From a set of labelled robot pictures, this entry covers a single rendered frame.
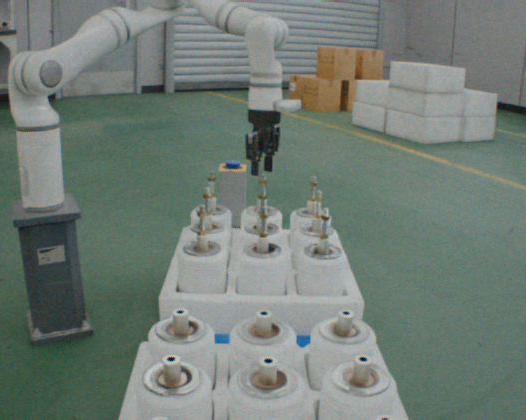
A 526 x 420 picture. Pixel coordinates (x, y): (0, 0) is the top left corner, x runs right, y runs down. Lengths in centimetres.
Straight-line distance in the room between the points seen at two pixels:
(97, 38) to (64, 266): 49
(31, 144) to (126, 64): 515
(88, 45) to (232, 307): 61
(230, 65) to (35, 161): 559
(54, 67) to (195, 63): 536
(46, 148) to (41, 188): 8
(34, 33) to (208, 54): 205
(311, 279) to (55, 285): 55
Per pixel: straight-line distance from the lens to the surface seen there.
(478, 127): 415
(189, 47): 638
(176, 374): 66
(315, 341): 77
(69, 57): 112
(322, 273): 101
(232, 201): 139
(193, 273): 101
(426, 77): 369
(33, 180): 113
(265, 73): 116
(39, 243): 115
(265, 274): 100
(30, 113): 112
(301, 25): 704
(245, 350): 74
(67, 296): 121
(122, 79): 622
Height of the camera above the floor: 65
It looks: 19 degrees down
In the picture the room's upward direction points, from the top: 2 degrees clockwise
